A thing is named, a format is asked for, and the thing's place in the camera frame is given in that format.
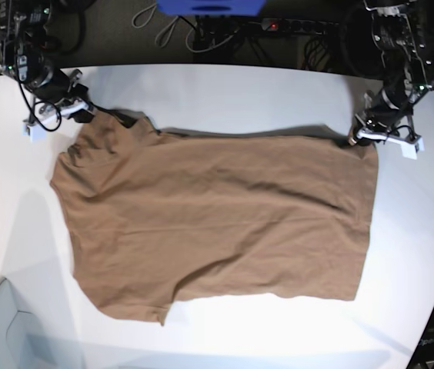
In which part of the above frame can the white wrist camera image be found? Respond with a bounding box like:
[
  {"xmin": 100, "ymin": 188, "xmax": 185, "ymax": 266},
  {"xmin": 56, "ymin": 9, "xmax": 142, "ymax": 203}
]
[
  {"xmin": 400, "ymin": 137, "xmax": 425, "ymax": 160},
  {"xmin": 24, "ymin": 123, "xmax": 47, "ymax": 142}
]

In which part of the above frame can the blue plastic box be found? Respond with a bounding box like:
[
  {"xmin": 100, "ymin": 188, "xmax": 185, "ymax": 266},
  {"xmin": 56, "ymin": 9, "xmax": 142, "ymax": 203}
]
[{"xmin": 156, "ymin": 0, "xmax": 265, "ymax": 16}]

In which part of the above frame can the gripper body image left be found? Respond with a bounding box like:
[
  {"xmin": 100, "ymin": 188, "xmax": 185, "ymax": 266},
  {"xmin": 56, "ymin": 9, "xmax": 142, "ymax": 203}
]
[{"xmin": 24, "ymin": 68, "xmax": 94, "ymax": 127}]

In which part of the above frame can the black power strip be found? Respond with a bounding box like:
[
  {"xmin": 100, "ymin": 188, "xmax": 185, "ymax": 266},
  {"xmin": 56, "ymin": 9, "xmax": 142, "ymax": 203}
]
[{"xmin": 260, "ymin": 18, "xmax": 339, "ymax": 35}]

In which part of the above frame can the grey looped cable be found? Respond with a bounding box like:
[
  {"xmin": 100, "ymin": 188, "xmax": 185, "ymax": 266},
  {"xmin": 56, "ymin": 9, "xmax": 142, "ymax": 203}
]
[{"xmin": 132, "ymin": 7, "xmax": 210, "ymax": 53}]

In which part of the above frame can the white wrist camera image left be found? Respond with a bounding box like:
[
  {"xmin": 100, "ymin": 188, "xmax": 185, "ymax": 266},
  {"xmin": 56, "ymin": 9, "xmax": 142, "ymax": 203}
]
[{"xmin": 24, "ymin": 123, "xmax": 47, "ymax": 142}]

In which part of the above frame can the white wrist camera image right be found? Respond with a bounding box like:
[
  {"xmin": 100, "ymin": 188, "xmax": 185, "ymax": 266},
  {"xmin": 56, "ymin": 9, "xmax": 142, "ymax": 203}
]
[{"xmin": 400, "ymin": 137, "xmax": 425, "ymax": 160}]

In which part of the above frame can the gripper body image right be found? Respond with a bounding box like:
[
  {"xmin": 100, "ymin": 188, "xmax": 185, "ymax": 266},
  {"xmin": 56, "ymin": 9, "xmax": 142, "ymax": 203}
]
[{"xmin": 351, "ymin": 90, "xmax": 421, "ymax": 146}]

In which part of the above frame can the brown t-shirt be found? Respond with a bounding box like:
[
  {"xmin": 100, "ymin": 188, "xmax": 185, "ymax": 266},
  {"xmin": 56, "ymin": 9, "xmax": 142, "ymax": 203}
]
[{"xmin": 50, "ymin": 113, "xmax": 379, "ymax": 323}]

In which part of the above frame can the grey bin at corner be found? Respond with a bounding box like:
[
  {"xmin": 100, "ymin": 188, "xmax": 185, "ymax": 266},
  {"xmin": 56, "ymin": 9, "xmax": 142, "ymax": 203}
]
[{"xmin": 0, "ymin": 278, "xmax": 38, "ymax": 368}]

